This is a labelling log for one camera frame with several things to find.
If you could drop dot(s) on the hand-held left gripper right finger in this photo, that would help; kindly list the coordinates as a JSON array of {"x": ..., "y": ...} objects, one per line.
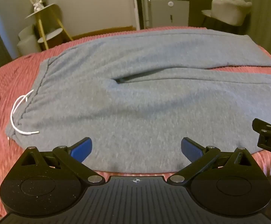
[{"x": 191, "y": 150}]

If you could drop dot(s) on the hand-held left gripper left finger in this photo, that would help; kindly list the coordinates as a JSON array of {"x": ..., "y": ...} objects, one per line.
[{"x": 81, "y": 150}]

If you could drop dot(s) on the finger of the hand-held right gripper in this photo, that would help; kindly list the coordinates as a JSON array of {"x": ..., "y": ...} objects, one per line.
[{"x": 267, "y": 126}]

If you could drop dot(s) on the pink ribbed blanket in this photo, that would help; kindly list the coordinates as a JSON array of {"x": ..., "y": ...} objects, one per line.
[{"x": 0, "y": 98}]

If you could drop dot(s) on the grey green curtain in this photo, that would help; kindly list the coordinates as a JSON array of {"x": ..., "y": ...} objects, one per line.
[{"x": 266, "y": 16}]

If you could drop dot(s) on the white cylindrical stool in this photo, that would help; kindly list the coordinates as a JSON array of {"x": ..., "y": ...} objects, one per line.
[{"x": 28, "y": 44}]

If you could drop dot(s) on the white upholstered chair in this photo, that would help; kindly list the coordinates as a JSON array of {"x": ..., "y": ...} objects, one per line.
[{"x": 228, "y": 10}]

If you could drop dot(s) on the white small cabinet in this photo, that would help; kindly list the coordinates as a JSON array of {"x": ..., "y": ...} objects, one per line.
[{"x": 168, "y": 11}]

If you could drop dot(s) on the round tiered side table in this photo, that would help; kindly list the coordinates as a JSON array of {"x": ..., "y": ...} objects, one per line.
[{"x": 42, "y": 11}]

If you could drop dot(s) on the white door frame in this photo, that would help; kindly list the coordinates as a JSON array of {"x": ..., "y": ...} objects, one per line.
[{"x": 136, "y": 4}]

